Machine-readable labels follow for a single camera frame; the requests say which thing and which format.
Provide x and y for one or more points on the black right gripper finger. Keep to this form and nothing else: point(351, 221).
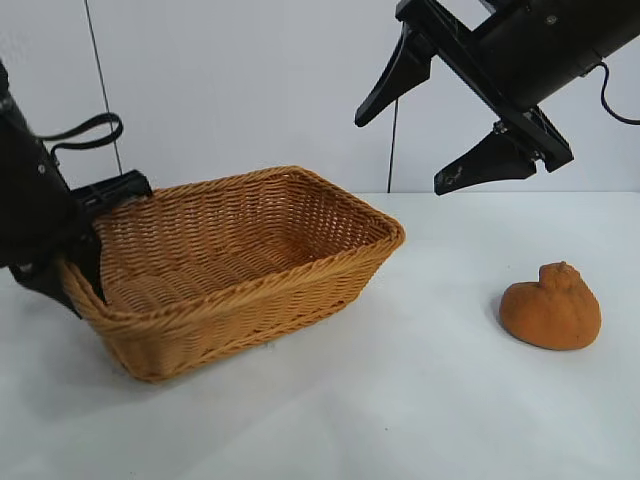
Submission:
point(485, 166)
point(400, 80)

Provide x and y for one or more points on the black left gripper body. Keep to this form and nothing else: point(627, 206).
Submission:
point(35, 215)

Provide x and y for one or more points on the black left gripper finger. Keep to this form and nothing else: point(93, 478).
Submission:
point(47, 282)
point(90, 262)

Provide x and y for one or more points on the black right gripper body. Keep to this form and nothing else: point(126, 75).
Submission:
point(530, 55)

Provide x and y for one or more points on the woven wicker basket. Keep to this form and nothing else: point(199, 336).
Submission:
point(225, 280)

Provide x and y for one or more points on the brown bread roll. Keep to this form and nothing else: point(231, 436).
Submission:
point(545, 315)

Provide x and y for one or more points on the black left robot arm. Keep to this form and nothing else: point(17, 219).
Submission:
point(7, 100)

